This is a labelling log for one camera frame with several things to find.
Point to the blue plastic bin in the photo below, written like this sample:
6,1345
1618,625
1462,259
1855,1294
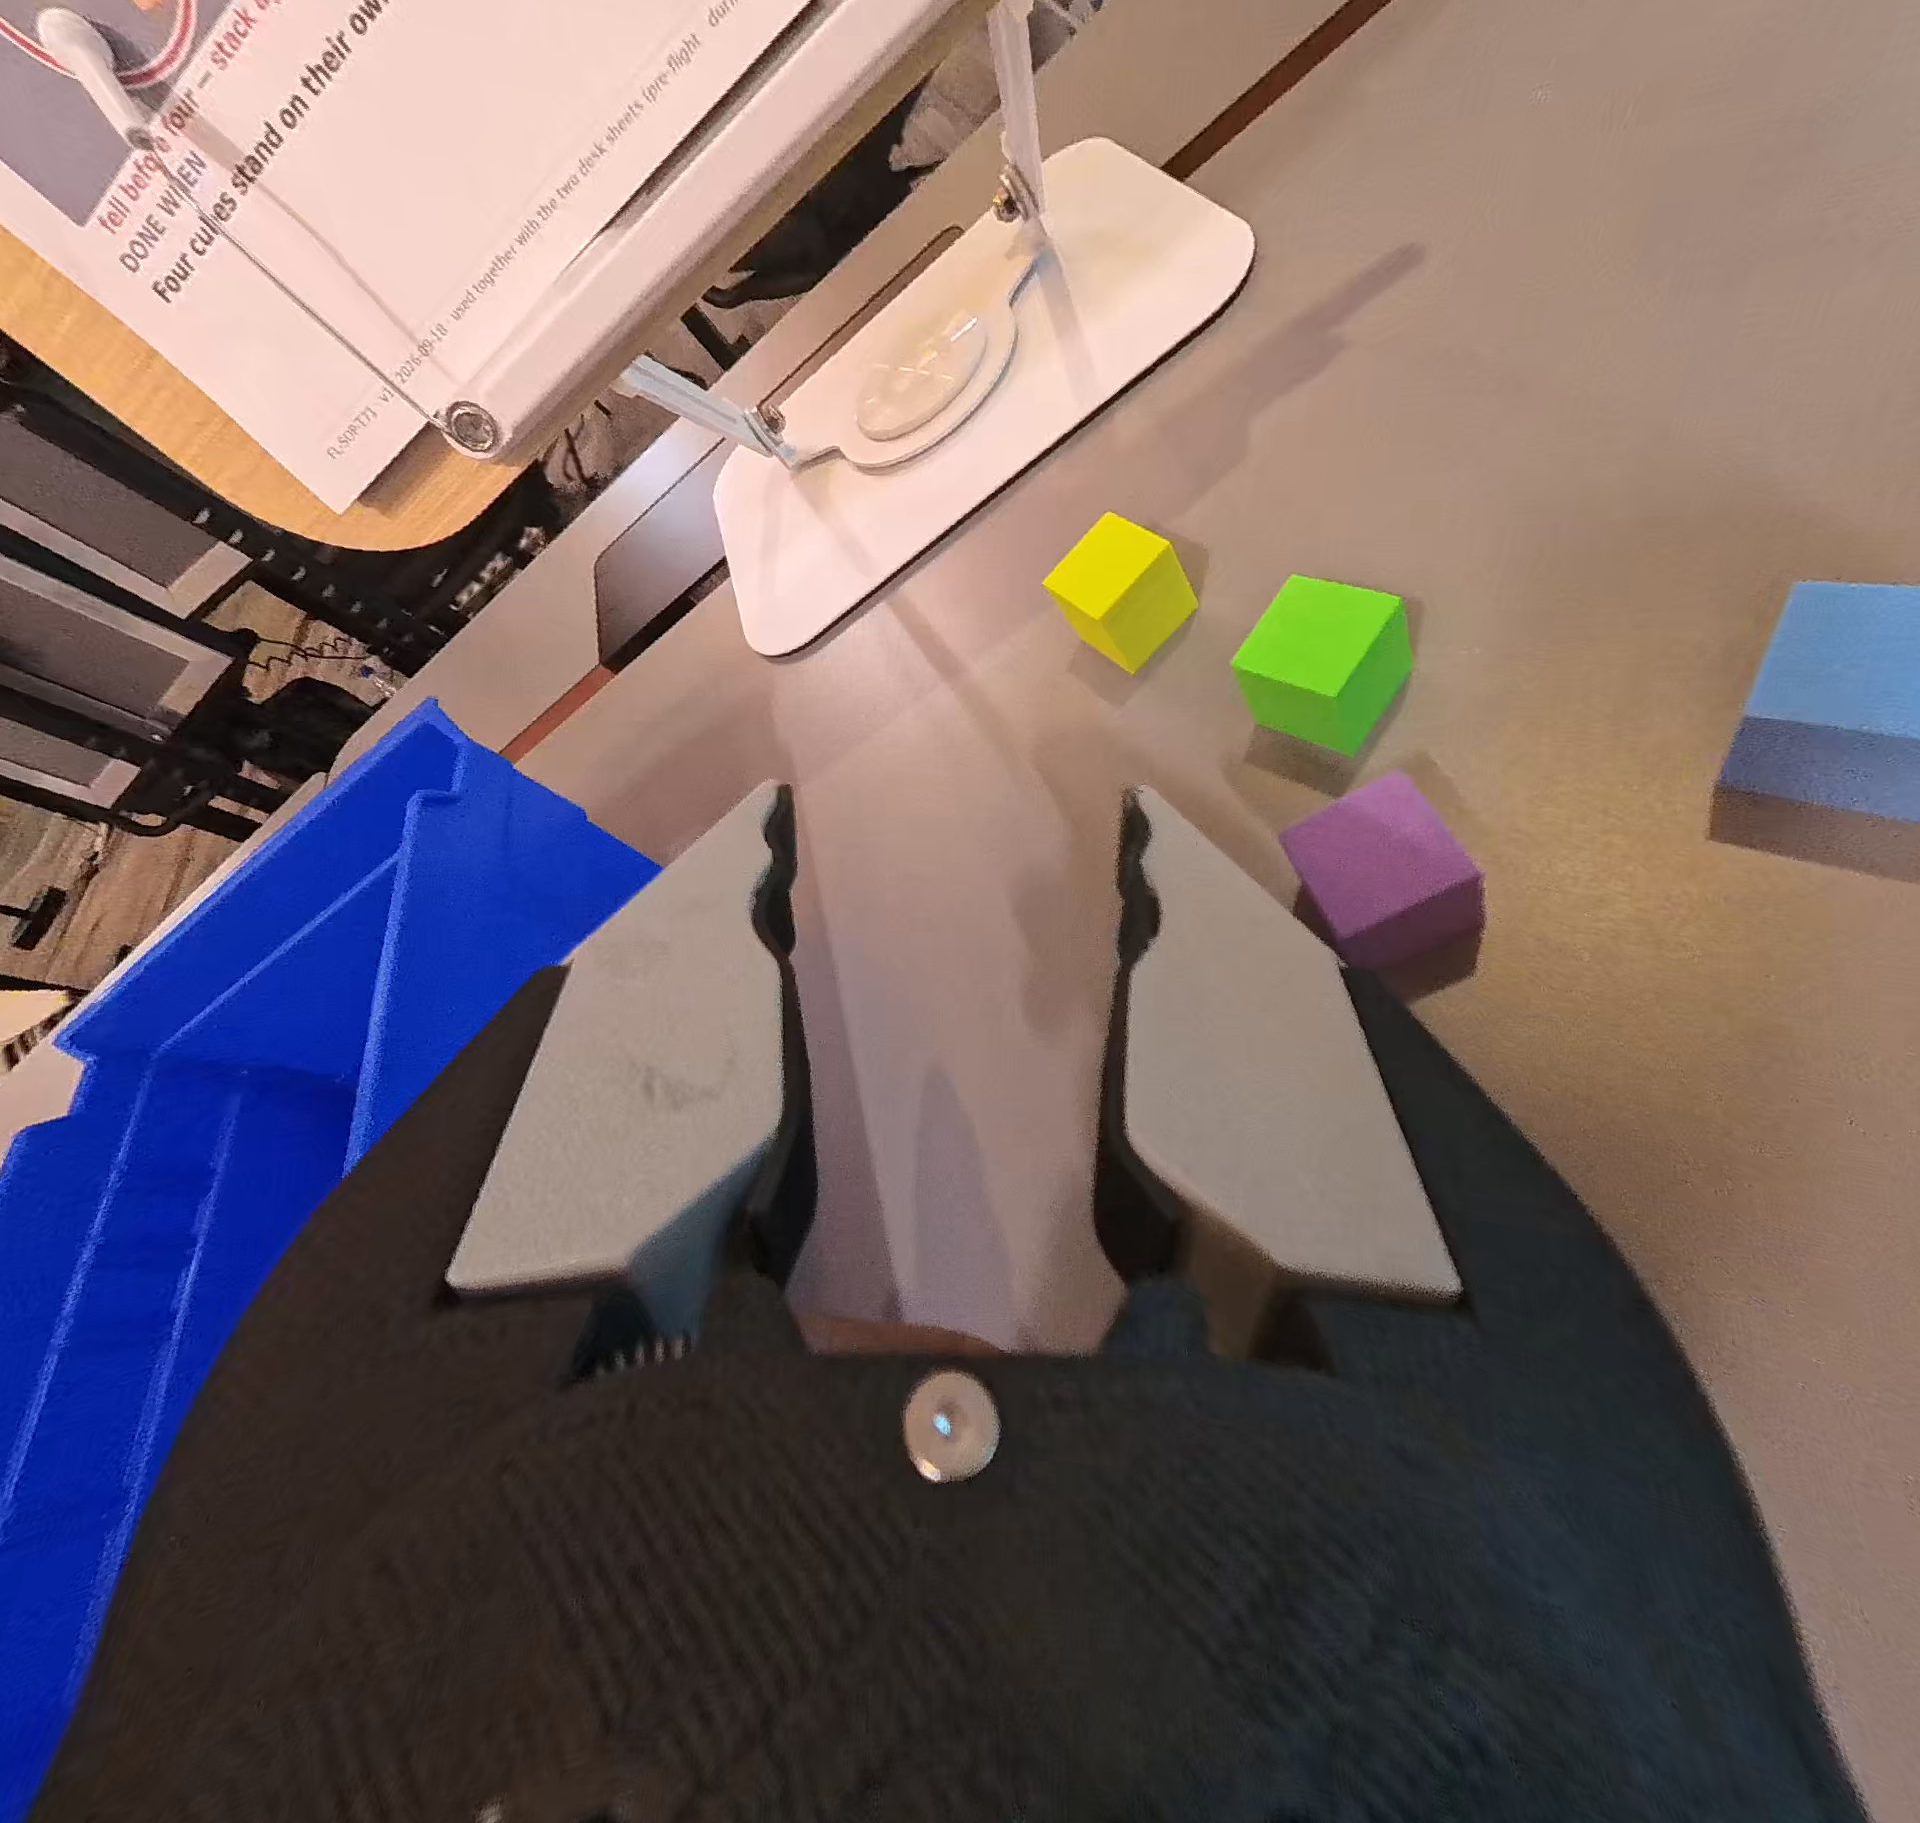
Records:
225,1104

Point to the printed instruction sheet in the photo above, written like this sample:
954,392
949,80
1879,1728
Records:
525,84

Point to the yellow foam cube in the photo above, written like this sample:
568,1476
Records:
1117,586

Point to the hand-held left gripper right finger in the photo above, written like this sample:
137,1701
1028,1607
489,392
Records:
1276,1104

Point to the white document stand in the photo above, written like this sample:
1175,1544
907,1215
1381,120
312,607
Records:
1110,264

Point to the light blue foam cube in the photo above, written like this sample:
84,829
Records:
1830,699

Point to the green foam cube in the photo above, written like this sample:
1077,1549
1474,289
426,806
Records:
1320,654

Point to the purple foam cube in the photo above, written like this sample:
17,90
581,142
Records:
1386,871

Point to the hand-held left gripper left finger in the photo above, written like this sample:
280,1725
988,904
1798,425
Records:
631,1104

